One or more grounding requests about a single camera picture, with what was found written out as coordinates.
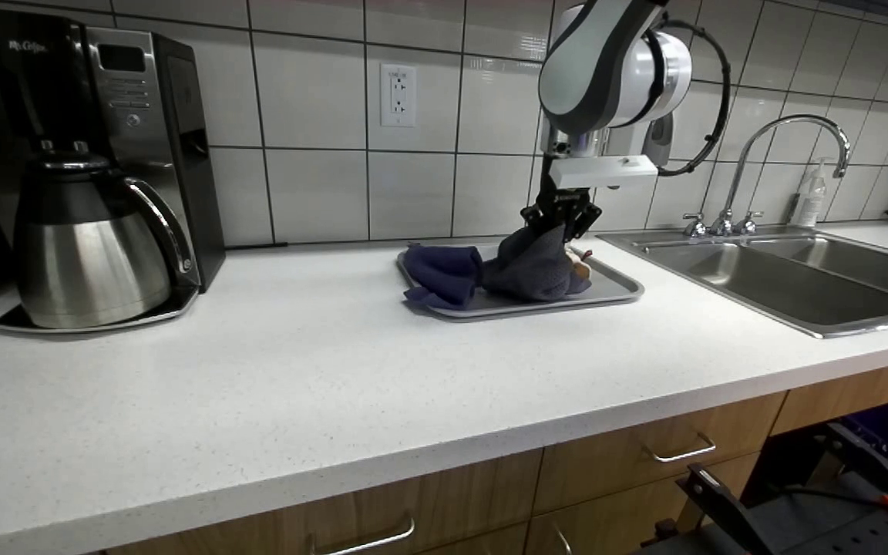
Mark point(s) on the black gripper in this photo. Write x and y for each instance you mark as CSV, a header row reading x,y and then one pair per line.
x,y
564,204

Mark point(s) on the dark grey towel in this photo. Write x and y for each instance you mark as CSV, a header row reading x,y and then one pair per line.
x,y
532,270

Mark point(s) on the navy blue towel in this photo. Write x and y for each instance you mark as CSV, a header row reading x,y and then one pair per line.
x,y
443,272

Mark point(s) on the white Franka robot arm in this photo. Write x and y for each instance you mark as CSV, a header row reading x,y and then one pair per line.
x,y
599,49

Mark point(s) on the grey plastic tray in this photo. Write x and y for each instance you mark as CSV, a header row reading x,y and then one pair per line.
x,y
614,292

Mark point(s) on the chrome faucet lever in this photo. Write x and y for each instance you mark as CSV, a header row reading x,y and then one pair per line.
x,y
693,222

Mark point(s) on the wooden base cabinet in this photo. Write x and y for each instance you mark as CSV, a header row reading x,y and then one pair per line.
x,y
608,466

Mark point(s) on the chrome gooseneck faucet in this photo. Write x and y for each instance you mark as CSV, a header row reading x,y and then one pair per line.
x,y
787,120

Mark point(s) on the white soap bottle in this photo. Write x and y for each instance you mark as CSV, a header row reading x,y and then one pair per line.
x,y
808,200

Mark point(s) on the stainless steel sink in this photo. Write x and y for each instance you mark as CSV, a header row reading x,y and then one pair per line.
x,y
825,277

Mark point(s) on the black mobile cart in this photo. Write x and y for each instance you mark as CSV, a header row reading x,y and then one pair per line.
x,y
825,519

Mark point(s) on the black silver coffee maker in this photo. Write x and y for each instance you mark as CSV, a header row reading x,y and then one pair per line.
x,y
146,92

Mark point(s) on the stainless steel carafe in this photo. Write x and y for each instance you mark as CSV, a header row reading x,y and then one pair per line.
x,y
89,263

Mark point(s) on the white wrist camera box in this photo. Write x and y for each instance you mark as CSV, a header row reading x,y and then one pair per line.
x,y
603,170

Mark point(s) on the white wall outlet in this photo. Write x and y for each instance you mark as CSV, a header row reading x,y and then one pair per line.
x,y
399,92

